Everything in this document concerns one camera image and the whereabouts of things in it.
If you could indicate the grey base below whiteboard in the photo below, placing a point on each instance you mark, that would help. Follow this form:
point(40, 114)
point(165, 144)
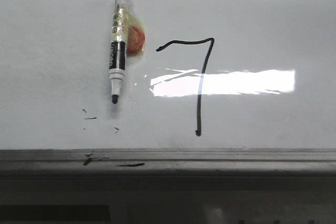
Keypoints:
point(169, 200)

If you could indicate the white whiteboard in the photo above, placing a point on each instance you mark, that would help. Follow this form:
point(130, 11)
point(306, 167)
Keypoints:
point(214, 74)

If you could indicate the black white whiteboard marker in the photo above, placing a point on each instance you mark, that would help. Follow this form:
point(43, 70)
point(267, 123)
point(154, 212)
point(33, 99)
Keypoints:
point(127, 38)

